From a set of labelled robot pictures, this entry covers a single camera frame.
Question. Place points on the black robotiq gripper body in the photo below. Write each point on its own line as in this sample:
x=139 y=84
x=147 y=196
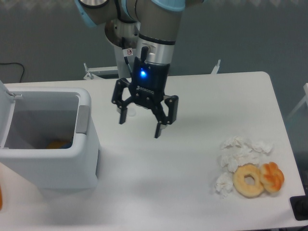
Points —
x=148 y=82

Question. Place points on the blue plastic water bottle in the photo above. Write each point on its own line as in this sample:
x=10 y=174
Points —
x=67 y=145

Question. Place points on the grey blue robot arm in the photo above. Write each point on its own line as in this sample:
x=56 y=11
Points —
x=150 y=28

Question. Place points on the white bottle cap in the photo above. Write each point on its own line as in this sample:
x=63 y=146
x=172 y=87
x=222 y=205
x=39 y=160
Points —
x=131 y=112

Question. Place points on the white trash can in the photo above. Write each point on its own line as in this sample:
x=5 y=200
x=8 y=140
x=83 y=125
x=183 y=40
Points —
x=31 y=118

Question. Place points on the orange object in bin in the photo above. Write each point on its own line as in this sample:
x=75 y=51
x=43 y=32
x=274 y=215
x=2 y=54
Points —
x=56 y=144

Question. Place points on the large crumpled white tissue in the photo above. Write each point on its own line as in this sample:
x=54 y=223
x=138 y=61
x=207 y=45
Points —
x=239 y=151

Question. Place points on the small crumpled white tissue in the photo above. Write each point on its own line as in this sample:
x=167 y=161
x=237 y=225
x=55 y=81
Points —
x=224 y=184

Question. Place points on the orange glazed twisted pastry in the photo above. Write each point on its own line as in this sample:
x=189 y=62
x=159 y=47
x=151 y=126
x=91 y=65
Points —
x=271 y=177

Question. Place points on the orange object at left edge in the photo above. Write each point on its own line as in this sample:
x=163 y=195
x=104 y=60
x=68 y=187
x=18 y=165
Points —
x=1 y=199

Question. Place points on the black device at edge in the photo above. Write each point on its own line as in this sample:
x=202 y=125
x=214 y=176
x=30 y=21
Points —
x=299 y=206

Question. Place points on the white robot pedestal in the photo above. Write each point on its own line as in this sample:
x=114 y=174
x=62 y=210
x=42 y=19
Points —
x=120 y=48

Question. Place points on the ring donut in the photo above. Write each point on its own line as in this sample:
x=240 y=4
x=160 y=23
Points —
x=246 y=180

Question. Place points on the white frame at right edge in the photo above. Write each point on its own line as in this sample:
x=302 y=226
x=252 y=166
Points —
x=300 y=107

